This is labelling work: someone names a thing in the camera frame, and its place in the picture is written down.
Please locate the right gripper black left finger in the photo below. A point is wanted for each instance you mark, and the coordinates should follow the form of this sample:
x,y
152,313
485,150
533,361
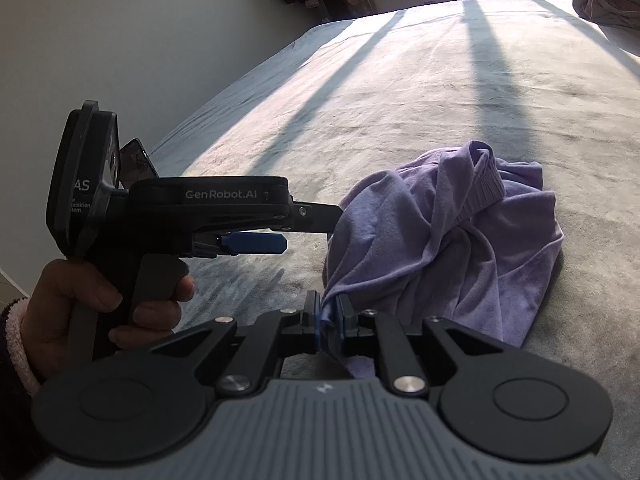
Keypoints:
x,y
310,321

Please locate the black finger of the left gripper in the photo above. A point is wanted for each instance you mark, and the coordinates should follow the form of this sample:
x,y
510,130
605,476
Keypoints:
x,y
315,217

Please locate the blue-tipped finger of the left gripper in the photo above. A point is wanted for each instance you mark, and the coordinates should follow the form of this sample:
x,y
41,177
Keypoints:
x,y
246,243

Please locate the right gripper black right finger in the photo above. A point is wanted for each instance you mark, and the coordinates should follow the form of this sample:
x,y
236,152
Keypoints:
x,y
346,323

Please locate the purple sweater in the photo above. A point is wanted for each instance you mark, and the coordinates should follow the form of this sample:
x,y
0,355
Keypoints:
x,y
457,233

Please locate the pink fuzzy sleeve forearm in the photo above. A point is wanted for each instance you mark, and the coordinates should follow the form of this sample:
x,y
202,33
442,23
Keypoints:
x,y
19,384

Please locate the person's left hand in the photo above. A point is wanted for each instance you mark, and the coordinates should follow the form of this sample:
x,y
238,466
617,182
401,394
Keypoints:
x,y
64,286

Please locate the black smartphone on stand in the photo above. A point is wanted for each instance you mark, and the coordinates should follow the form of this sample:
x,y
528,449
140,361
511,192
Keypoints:
x,y
135,164

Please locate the grey bed blanket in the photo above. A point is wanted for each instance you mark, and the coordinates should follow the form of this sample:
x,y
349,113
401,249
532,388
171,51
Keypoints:
x,y
528,77

